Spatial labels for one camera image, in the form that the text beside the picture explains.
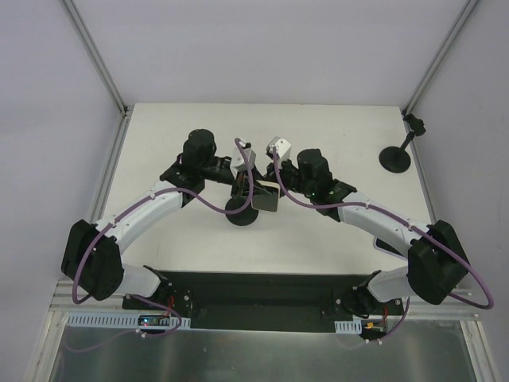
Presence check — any black phone cream case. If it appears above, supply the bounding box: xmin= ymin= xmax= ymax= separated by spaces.
xmin=251 ymin=184 xmax=281 ymax=212

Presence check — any black phone stand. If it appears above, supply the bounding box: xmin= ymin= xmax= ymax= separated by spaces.
xmin=379 ymin=114 xmax=426 ymax=173
xmin=225 ymin=196 xmax=259 ymax=227

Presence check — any black phone lilac case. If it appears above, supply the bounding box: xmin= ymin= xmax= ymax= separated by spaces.
xmin=374 ymin=238 xmax=402 ymax=256

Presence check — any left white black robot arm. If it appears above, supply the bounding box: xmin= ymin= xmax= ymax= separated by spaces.
xmin=61 ymin=129 xmax=280 ymax=310

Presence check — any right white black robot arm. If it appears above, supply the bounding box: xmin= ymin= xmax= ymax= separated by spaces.
xmin=266 ymin=145 xmax=469 ymax=315

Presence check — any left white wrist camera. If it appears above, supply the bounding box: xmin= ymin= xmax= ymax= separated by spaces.
xmin=230 ymin=138 xmax=256 ymax=176

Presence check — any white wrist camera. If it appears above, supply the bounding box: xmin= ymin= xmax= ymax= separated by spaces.
xmin=266 ymin=136 xmax=292 ymax=161
xmin=230 ymin=138 xmax=256 ymax=176

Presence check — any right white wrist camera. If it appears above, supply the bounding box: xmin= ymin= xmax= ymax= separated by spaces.
xmin=266 ymin=136 xmax=292 ymax=161

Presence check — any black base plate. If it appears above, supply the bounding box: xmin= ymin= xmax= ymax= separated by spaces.
xmin=121 ymin=269 xmax=413 ymax=331

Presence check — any left aluminium frame post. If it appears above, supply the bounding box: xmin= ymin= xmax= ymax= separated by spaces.
xmin=60 ymin=0 xmax=129 ymax=116

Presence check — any aluminium frame post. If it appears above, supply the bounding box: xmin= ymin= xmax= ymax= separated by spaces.
xmin=402 ymin=0 xmax=482 ymax=115
xmin=60 ymin=0 xmax=129 ymax=116

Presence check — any right white cable duct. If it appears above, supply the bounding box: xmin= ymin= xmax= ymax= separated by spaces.
xmin=334 ymin=319 xmax=363 ymax=335

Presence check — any white cable duct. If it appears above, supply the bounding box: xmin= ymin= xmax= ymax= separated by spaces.
xmin=334 ymin=319 xmax=363 ymax=335
xmin=67 ymin=313 xmax=191 ymax=331

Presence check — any left white cable duct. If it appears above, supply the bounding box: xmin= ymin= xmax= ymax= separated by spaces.
xmin=67 ymin=313 xmax=191 ymax=331

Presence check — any right aluminium frame post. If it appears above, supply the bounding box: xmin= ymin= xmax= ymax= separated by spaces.
xmin=402 ymin=0 xmax=482 ymax=115

